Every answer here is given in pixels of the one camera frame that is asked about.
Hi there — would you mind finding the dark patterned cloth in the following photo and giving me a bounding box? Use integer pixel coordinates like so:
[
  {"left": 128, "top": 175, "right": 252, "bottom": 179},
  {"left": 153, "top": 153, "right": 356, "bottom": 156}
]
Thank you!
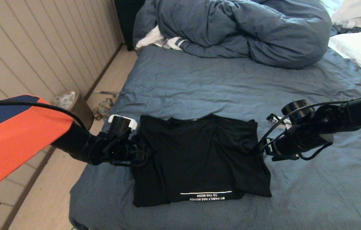
[{"left": 332, "top": 26, "right": 361, "bottom": 35}]

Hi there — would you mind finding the brown trash bin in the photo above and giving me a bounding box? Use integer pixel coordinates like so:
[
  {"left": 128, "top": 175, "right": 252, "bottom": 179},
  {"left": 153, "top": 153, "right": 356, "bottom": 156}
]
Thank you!
[{"left": 53, "top": 92, "right": 94, "bottom": 130}]

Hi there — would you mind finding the black bedside cabinet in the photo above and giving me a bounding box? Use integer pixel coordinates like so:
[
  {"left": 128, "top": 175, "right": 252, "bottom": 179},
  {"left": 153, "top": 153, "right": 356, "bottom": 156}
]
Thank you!
[{"left": 115, "top": 0, "right": 146, "bottom": 51}]

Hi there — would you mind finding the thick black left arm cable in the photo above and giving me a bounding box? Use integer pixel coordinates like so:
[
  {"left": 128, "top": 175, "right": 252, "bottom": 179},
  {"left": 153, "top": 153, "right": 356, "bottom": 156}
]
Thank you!
[{"left": 0, "top": 100, "right": 87, "bottom": 129}]

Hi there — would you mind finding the white striped garment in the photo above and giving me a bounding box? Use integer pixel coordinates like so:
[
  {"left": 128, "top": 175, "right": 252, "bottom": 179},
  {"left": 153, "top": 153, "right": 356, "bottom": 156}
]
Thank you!
[{"left": 136, "top": 26, "right": 187, "bottom": 50}]

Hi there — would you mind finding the white plastic bin bag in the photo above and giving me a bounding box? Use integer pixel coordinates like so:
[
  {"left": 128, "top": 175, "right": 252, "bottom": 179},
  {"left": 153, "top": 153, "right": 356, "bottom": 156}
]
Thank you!
[{"left": 54, "top": 92, "right": 77, "bottom": 110}]

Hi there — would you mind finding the crumpled blue duvet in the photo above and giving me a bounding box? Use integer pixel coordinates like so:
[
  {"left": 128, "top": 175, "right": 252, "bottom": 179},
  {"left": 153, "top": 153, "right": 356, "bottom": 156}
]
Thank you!
[{"left": 133, "top": 0, "right": 332, "bottom": 69}]

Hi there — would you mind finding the black t-shirt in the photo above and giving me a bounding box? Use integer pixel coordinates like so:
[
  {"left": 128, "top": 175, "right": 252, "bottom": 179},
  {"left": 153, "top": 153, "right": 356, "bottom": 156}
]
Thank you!
[{"left": 131, "top": 114, "right": 272, "bottom": 207}]

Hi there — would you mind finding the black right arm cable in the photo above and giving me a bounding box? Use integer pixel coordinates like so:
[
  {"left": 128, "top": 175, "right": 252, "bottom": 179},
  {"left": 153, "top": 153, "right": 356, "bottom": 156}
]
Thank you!
[{"left": 257, "top": 88, "right": 361, "bottom": 161}]

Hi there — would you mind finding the blue bed sheet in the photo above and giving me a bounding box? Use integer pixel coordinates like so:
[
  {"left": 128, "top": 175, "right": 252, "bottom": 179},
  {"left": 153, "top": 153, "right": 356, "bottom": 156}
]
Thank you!
[{"left": 69, "top": 44, "right": 361, "bottom": 230}]

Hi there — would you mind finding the small clutter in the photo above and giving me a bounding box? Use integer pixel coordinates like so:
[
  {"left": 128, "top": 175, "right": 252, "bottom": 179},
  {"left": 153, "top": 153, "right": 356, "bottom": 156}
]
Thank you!
[{"left": 93, "top": 98, "right": 114, "bottom": 121}]

